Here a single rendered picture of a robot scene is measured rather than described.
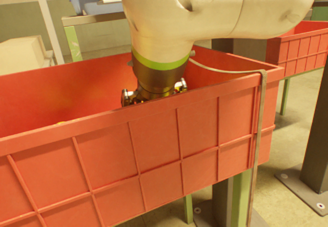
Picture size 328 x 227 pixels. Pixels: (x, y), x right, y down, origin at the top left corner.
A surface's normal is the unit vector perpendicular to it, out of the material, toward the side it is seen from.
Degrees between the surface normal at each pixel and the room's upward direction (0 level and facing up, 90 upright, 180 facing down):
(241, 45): 90
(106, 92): 90
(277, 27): 129
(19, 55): 90
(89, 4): 100
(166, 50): 138
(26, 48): 90
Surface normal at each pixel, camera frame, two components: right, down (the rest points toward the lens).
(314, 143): -0.94, 0.22
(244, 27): 0.11, 0.92
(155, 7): -0.22, 0.57
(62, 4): 0.40, 0.36
